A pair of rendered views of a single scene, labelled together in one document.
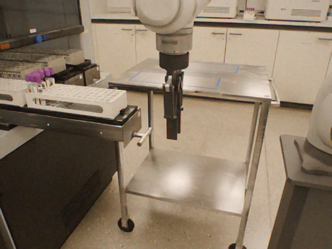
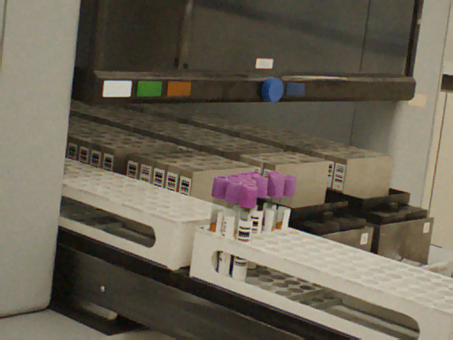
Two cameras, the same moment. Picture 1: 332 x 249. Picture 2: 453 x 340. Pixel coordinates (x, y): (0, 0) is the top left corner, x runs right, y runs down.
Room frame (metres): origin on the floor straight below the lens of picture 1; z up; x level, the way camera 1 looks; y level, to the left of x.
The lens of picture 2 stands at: (-0.20, -0.04, 1.12)
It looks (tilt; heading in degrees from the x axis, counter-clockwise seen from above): 8 degrees down; 22
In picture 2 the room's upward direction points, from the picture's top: 7 degrees clockwise
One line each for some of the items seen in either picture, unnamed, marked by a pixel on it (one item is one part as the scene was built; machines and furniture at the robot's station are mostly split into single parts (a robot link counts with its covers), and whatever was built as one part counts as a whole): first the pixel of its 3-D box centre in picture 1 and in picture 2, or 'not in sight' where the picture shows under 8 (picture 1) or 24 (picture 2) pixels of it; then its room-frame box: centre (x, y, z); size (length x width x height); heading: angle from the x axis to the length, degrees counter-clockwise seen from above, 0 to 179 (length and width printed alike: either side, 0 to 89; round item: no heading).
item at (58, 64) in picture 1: (55, 65); (295, 183); (1.13, 0.47, 0.85); 0.12 x 0.02 x 0.06; 163
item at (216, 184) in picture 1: (192, 153); not in sight; (1.12, -0.14, 0.41); 0.67 x 0.46 x 0.82; 73
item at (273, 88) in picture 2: (38, 39); (272, 89); (1.02, 0.47, 0.98); 0.03 x 0.01 x 0.03; 163
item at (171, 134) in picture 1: (171, 127); not in sight; (0.65, -0.02, 0.80); 0.03 x 0.01 x 0.07; 73
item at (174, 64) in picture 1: (174, 69); not in sight; (0.67, -0.03, 0.95); 0.08 x 0.07 x 0.09; 163
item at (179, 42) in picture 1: (174, 40); not in sight; (0.67, -0.03, 1.03); 0.09 x 0.09 x 0.06
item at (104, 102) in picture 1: (75, 101); (339, 292); (0.75, 0.27, 0.83); 0.30 x 0.10 x 0.06; 73
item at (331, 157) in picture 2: (71, 57); (350, 173); (1.29, 0.44, 0.85); 0.12 x 0.02 x 0.06; 163
